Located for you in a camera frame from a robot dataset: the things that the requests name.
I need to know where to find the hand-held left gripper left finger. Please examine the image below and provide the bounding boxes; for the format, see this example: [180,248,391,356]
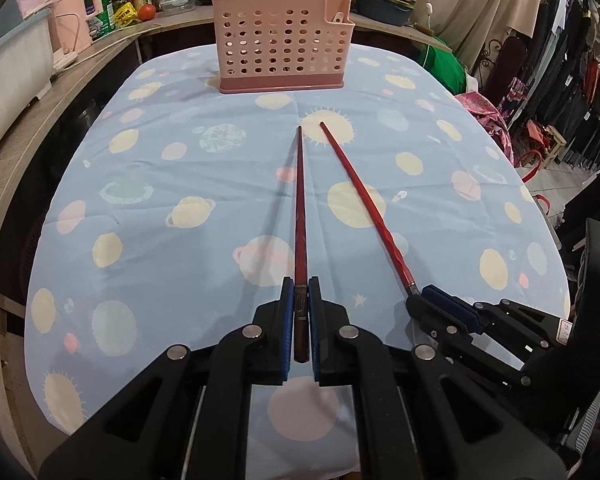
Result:
[37,277,295,480]

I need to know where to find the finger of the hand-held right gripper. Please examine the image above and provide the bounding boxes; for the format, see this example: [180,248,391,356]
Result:
[405,296,531,386]
[422,284,573,348]

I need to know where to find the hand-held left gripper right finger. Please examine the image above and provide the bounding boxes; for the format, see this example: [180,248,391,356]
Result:
[310,277,567,480]

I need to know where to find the dark red chopstick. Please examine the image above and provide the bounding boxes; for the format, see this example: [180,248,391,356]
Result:
[291,126,312,365]

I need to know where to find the pink perforated utensil basket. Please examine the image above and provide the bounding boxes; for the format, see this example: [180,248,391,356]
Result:
[212,0,355,95]

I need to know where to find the blue planet print tablecloth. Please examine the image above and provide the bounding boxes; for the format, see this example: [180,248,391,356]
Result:
[26,42,572,480]

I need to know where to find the pink floral cloth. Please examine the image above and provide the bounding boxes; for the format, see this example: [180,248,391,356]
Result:
[455,91,516,166]

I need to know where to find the green cloth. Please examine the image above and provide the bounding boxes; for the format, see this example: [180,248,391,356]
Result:
[420,45,468,96]

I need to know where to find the row of hanging clothes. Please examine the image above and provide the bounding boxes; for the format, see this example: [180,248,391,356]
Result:
[510,0,600,161]

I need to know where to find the dark metal chair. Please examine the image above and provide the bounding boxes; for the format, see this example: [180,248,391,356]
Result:
[472,37,526,106]

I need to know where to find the blue planter box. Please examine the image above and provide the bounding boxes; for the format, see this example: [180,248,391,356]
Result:
[355,0,416,26]

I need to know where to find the clear lidded food container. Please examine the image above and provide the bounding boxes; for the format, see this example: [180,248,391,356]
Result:
[159,0,200,16]

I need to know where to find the yellow packet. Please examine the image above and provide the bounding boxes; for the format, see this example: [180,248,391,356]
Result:
[111,2,140,28]

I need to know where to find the green white packet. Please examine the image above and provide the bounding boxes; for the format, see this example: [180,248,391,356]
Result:
[87,2,116,41]

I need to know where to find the pink electric kettle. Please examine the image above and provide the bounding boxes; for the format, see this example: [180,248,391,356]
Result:
[50,0,103,68]

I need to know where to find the white plastic tub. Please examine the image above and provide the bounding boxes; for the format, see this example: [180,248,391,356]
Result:
[0,7,53,151]

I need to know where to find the white cable with switch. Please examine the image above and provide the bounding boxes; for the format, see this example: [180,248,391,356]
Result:
[422,0,451,51]

